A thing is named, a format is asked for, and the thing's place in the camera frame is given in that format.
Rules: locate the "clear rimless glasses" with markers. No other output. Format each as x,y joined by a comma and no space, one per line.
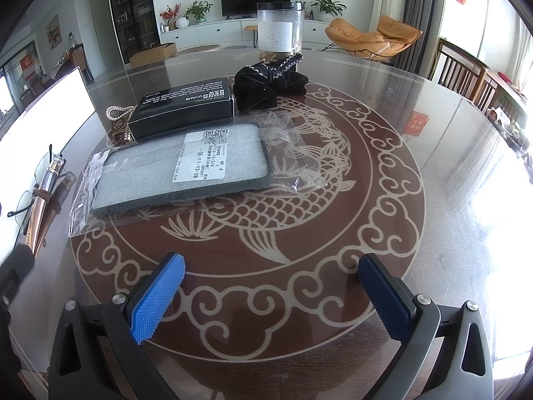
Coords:
25,204

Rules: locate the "round brown patterned desktop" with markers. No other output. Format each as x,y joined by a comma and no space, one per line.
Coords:
437,133

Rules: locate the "white television cabinet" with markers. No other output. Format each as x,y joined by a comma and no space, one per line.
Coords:
220,33

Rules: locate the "clear jar with black lid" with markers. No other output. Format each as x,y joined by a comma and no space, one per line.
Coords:
279,29

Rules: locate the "white round vase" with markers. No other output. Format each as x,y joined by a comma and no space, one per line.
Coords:
182,23

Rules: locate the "grey curtain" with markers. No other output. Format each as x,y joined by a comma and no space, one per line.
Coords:
424,8

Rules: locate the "pearl hair clip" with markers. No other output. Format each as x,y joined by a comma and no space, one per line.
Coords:
120,127

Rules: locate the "orange lounge chair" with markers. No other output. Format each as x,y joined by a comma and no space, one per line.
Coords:
374,35

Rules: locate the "broad-leaf potted plant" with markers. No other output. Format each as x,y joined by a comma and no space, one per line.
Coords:
328,6

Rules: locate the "red flower arrangement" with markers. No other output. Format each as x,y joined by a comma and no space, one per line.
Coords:
170,14

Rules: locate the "dark display cabinet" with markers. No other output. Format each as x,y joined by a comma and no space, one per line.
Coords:
133,12

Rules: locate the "framed landscape painting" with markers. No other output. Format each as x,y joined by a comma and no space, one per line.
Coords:
54,31

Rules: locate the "black cardboard box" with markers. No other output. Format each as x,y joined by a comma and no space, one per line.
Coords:
179,108

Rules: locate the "wooden dining chair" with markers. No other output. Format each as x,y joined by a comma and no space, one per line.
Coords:
487,87
454,66

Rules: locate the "red window sign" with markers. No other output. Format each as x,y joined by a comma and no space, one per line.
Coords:
27,64

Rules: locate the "bushy green potted plant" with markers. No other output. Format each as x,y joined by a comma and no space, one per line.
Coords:
199,10

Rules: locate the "grey phone case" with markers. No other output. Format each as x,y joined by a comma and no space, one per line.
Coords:
158,171

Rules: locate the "black velvet hair claw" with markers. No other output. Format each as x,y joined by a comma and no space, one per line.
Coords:
262,85

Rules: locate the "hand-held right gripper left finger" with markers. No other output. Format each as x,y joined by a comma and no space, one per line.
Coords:
160,296

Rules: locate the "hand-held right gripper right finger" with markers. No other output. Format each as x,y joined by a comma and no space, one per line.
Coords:
387,300

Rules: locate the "gold cosmetic tube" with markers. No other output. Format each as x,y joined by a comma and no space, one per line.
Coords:
56,204

